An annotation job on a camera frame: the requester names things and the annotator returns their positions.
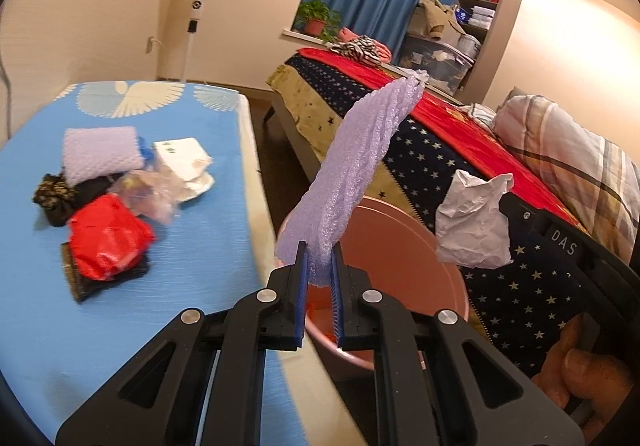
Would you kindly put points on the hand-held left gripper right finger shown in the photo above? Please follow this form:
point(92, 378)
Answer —
point(336, 306)

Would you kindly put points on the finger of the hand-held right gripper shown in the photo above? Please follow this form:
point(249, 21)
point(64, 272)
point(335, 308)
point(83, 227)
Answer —
point(522, 216)

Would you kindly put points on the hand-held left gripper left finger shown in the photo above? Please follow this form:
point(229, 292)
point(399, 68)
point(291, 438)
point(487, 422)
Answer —
point(301, 296)

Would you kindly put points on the white paper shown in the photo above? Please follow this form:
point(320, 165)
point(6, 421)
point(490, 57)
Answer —
point(470, 226)

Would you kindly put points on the pink plastic bucket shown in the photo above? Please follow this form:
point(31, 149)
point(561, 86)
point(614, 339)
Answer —
point(400, 246)

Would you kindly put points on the purple foam sheet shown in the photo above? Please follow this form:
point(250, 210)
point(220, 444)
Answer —
point(350, 161)

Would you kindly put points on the pale foam net pad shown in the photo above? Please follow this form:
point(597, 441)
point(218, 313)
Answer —
point(100, 153)

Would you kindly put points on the black gold patterned cloth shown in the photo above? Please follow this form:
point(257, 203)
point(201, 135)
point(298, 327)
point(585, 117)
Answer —
point(52, 196)

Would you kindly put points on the person's right hand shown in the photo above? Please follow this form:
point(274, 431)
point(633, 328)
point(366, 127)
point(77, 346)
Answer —
point(585, 376)

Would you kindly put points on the plaid pillow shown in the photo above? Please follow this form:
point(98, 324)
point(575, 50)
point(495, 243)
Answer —
point(565, 146)

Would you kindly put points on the white green cloth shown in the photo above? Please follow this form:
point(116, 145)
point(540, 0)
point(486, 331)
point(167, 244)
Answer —
point(480, 113)

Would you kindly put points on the blue printed mat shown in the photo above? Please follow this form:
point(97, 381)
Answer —
point(190, 276)

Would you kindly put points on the star printed blanket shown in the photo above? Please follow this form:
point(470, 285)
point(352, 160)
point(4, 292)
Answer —
point(430, 146)

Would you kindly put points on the clear storage box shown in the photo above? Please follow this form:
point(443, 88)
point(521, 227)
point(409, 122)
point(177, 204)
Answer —
point(440, 61)

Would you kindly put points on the clear plastic container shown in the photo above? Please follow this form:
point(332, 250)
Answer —
point(469, 46)

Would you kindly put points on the clear plastic bag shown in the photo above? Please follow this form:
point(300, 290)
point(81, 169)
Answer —
point(150, 196)

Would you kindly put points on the white paper bag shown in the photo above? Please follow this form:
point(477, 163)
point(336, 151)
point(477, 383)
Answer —
point(182, 158)

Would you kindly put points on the stack of white packets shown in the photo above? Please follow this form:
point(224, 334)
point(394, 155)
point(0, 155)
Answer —
point(482, 17)

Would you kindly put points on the red plastic bag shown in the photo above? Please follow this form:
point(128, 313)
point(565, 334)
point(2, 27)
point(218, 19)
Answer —
point(107, 236)

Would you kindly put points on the blue white packet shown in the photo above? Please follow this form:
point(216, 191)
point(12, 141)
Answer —
point(462, 15)

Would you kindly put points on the beige jacket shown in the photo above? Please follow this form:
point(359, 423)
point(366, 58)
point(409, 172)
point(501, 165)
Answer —
point(437, 11)

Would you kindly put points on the black white striped cloth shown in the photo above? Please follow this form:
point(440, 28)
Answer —
point(360, 48)

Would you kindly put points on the pink cloth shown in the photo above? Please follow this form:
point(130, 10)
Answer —
point(350, 33)

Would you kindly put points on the white window sill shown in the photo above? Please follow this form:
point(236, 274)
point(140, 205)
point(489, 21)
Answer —
point(295, 32)

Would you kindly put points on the potted green plant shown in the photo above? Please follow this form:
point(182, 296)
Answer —
point(315, 13)

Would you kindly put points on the grey wall shelf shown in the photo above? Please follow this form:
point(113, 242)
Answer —
point(501, 16)

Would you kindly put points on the white wall outlet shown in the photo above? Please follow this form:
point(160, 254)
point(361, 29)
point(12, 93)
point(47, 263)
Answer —
point(150, 45)

